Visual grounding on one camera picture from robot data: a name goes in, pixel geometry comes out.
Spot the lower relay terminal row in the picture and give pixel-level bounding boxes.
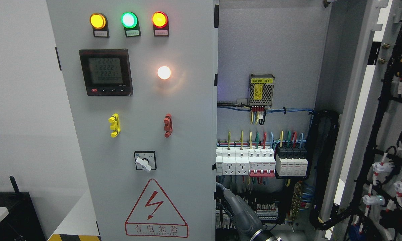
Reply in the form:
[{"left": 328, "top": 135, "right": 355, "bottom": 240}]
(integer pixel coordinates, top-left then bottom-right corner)
[{"left": 214, "top": 193, "right": 279, "bottom": 230}]

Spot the yellow terminal post block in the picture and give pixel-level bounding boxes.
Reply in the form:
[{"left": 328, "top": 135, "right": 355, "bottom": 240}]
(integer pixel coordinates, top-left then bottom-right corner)
[{"left": 109, "top": 113, "right": 121, "bottom": 138}]

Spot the red indicator lamp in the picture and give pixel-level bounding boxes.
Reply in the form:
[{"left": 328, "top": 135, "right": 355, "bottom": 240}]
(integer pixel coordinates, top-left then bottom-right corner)
[{"left": 152, "top": 12, "right": 170, "bottom": 37}]

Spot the red terminal post block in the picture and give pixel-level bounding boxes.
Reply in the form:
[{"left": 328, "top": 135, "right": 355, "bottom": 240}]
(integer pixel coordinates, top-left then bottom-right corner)
[{"left": 163, "top": 113, "right": 173, "bottom": 138}]

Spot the green indicator lamp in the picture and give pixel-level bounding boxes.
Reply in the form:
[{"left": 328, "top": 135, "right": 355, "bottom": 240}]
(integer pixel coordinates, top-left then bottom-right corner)
[{"left": 120, "top": 12, "right": 141, "bottom": 37}]

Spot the brass right ground bar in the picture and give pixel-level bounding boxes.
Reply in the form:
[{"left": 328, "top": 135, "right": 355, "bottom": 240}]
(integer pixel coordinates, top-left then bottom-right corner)
[{"left": 289, "top": 181, "right": 303, "bottom": 222}]

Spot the black surge protector block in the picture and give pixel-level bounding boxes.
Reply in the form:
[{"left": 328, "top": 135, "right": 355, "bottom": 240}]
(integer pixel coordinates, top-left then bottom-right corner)
[{"left": 275, "top": 145, "right": 308, "bottom": 177}]

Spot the black right cable loom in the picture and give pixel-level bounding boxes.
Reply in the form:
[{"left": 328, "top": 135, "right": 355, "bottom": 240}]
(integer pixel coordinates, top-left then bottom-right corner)
[{"left": 309, "top": 110, "right": 355, "bottom": 231}]

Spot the black digital power meter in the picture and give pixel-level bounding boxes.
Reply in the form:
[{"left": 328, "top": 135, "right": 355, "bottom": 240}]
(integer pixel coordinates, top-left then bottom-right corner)
[{"left": 79, "top": 49, "right": 133, "bottom": 96}]

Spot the grey cabinet door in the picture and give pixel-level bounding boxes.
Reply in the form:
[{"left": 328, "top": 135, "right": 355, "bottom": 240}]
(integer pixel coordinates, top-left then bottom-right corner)
[
  {"left": 320, "top": 0, "right": 402, "bottom": 241},
  {"left": 47, "top": 0, "right": 218, "bottom": 241}
]

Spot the yellow indicator lamp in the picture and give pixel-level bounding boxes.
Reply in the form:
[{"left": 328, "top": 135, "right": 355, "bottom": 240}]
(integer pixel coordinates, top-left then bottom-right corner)
[{"left": 89, "top": 12, "right": 110, "bottom": 38}]

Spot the black box with antenna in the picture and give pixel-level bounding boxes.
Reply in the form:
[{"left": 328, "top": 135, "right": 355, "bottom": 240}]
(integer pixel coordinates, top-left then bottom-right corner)
[{"left": 0, "top": 176, "right": 46, "bottom": 241}]

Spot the grey robotic right hand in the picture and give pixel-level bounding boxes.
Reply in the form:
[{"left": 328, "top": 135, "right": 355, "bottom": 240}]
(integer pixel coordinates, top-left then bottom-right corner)
[{"left": 216, "top": 182, "right": 276, "bottom": 241}]

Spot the metal mesh power supply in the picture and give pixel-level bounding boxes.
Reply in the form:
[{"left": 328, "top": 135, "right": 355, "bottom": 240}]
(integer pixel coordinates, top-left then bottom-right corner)
[{"left": 248, "top": 74, "right": 275, "bottom": 106}]

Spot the white glowing indicator lamp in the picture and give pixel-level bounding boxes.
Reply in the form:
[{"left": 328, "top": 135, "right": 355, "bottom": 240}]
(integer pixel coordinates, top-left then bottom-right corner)
[{"left": 157, "top": 66, "right": 172, "bottom": 80}]

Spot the white rotary selector switch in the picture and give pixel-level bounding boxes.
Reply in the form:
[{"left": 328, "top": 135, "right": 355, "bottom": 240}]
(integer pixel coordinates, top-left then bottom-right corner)
[{"left": 134, "top": 151, "right": 157, "bottom": 172}]

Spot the white socket breaker row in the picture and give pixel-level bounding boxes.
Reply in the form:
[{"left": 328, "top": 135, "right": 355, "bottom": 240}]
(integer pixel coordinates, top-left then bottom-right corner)
[{"left": 216, "top": 147, "right": 276, "bottom": 177}]

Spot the grey electrical cabinet body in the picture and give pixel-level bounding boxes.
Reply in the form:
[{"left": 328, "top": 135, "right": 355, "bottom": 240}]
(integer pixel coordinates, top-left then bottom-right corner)
[{"left": 214, "top": 0, "right": 369, "bottom": 241}]

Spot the red electric hazard sticker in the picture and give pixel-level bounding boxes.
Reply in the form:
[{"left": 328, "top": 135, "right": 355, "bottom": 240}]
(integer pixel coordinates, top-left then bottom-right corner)
[{"left": 125, "top": 179, "right": 189, "bottom": 238}]

